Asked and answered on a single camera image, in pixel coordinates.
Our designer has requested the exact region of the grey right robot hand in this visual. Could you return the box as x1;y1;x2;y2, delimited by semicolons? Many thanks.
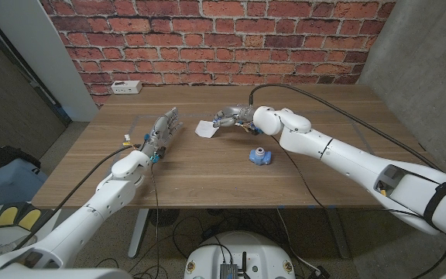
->
212;104;257;129

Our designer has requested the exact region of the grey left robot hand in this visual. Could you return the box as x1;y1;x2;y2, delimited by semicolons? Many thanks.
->
141;107;184;158

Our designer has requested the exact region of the white paper shipping label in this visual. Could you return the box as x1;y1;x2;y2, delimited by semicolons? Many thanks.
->
194;119;220;140

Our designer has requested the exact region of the white power strip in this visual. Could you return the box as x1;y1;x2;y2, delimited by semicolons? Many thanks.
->
110;80;143;95

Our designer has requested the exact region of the red brick printed backdrop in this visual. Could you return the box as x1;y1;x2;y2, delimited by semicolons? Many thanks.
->
39;0;398;108

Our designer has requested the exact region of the round black floor fan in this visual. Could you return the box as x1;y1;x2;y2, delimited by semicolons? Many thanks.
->
148;208;180;228

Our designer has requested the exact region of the white table leg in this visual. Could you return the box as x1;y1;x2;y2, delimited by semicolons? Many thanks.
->
128;208;150;257

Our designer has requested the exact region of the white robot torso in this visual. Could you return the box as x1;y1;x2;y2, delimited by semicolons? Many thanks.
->
183;231;297;279

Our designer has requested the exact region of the grey metal box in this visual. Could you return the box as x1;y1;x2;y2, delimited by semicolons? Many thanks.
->
218;263;239;279

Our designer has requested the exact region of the grey table leg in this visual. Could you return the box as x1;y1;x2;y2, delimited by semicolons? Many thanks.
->
325;207;352;260

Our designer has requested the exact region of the yellow black foot pedal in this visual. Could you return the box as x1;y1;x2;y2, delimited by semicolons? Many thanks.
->
0;201;53;233

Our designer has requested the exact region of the blue toy camera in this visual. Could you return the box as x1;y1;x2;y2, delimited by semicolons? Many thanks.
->
249;146;273;167

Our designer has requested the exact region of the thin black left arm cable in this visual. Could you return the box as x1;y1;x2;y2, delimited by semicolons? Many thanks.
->
149;160;162;272

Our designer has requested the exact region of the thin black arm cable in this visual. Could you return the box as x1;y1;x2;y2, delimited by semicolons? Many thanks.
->
149;160;162;272
269;134;446;279

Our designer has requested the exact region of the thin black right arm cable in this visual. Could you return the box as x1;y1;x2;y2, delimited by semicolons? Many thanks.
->
269;134;446;279

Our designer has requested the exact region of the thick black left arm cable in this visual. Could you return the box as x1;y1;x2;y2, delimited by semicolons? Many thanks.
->
13;143;135;251

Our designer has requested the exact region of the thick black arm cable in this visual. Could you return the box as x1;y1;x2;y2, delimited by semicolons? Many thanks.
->
13;143;135;251
248;83;446;270

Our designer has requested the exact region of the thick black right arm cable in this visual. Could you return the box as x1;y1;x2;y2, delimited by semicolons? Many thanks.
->
248;83;446;270

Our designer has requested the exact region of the white floor cable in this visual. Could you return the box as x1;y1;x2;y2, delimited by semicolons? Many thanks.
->
276;208;321;274

